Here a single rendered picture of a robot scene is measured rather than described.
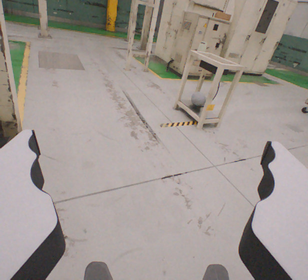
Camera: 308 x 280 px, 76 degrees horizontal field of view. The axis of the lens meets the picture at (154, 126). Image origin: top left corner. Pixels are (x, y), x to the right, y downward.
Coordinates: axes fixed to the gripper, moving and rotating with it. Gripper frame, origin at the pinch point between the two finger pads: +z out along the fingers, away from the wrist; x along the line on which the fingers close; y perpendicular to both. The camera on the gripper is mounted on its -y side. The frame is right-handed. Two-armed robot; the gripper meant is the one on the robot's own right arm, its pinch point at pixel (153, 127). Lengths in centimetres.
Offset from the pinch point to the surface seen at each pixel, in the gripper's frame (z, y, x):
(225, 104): 209, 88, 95
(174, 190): 94, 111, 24
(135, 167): 113, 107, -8
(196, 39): 414, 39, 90
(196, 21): 410, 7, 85
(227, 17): 445, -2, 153
